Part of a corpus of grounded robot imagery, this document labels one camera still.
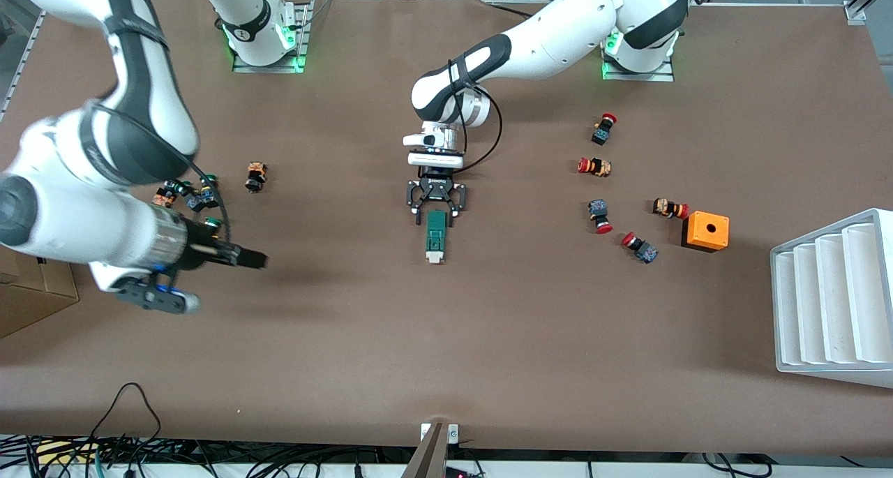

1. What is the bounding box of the green load switch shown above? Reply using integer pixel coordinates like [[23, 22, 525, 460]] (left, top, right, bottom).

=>
[[425, 211, 448, 265]]

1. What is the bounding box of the brown cardboard box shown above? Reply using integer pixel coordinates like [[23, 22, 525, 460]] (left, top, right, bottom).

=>
[[0, 244, 80, 339]]

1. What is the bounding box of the white slotted tray rack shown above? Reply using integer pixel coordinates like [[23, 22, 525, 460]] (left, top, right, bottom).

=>
[[770, 208, 893, 389]]

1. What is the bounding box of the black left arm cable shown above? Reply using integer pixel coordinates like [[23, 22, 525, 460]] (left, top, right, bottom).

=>
[[446, 59, 503, 175]]

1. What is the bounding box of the black looped cable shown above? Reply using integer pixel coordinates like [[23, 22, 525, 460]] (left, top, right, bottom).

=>
[[84, 382, 165, 458]]

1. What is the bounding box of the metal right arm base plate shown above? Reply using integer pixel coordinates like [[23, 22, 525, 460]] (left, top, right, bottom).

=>
[[232, 0, 313, 74]]

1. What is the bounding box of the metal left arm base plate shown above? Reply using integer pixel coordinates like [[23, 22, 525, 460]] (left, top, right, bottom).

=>
[[601, 35, 676, 82]]

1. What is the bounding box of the yellow cable tag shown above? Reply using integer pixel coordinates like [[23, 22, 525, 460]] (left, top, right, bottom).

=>
[[35, 442, 91, 465]]

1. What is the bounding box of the orange button enclosure box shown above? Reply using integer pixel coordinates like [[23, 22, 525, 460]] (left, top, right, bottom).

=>
[[681, 211, 730, 253]]

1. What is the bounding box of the brown camera mount bracket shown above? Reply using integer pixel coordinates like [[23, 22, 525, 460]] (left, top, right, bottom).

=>
[[401, 422, 461, 478]]

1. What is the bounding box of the aluminium table edge rail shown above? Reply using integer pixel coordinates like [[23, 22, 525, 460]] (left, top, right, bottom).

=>
[[0, 10, 46, 123]]

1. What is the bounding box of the aluminium frame corner post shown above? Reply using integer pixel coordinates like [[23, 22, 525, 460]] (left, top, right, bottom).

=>
[[843, 0, 893, 25]]

